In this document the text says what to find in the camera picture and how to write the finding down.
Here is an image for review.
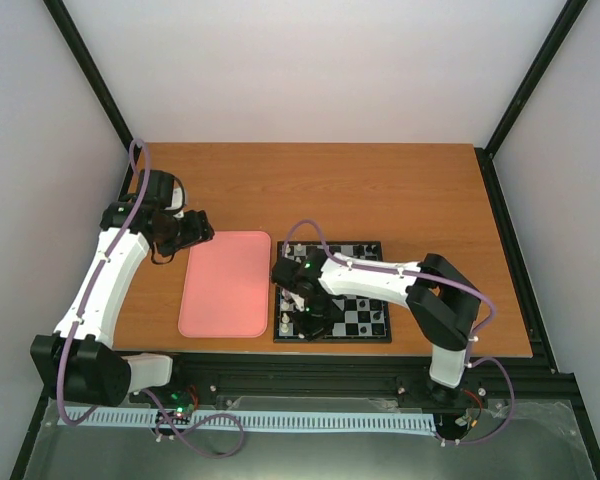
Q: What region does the black aluminium frame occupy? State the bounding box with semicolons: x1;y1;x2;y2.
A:
30;1;600;479

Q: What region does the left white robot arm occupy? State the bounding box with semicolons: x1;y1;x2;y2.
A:
30;170;214;407

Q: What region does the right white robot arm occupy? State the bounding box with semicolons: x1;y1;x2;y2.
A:
271;248;482;389

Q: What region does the light blue cable duct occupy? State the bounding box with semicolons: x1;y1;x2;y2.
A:
82;407;436;436

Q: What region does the black white chessboard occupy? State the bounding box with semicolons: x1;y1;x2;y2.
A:
273;240;391;343

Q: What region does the pink plastic tray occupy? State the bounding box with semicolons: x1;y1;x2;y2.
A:
178;231;271;339

